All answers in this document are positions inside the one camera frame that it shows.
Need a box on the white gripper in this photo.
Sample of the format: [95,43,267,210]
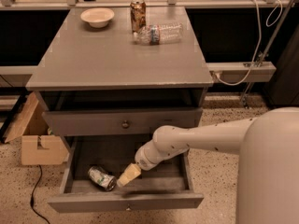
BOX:
[117,141,165,187]

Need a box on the green silver 7up can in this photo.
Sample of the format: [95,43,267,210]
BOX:
[88,166,116,191]

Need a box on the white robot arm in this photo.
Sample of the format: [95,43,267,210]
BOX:
[117,107,299,224]

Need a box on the open grey middle drawer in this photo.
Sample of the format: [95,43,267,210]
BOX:
[49,134,203,213]

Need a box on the closed grey upper drawer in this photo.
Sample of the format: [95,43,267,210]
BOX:
[43,108,203,136]

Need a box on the grey drawer cabinet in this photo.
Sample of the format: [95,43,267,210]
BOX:
[25,6,215,214]

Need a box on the brown gold soda can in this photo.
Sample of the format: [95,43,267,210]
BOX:
[130,0,146,32]

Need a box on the cardboard box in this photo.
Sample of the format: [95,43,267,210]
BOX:
[5,92,69,165]

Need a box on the clear plastic water bottle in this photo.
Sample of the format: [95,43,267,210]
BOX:
[133,22,183,45]

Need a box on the white paper bowl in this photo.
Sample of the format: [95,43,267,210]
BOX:
[80,7,114,28]

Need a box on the metal diagonal rod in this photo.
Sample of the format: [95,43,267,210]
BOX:
[239,0,299,109]

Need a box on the black floor cable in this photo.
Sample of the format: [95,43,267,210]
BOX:
[29,164,50,224]

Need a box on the grey metal rail beam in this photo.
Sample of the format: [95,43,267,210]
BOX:
[0,62,276,88]

